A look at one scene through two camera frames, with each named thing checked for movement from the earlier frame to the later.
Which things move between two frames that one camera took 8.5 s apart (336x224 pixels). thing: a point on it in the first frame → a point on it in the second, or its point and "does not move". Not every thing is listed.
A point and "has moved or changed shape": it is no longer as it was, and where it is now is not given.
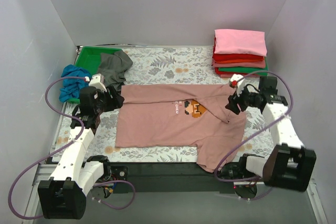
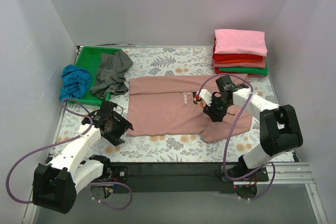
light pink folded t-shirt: [240, 41] does not move
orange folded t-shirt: [238, 61] does not move
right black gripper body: [235, 102] → [213, 108]
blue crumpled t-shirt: [71, 87] does not move
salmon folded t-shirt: [261, 64] does not move
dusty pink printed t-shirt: [203, 116] has moved or changed shape
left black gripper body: [111, 99] → [119, 128]
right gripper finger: [232, 105] → [213, 116]
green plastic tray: [88, 58] does not move
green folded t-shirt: [262, 71] does not move
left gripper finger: [117, 100] → [124, 123]
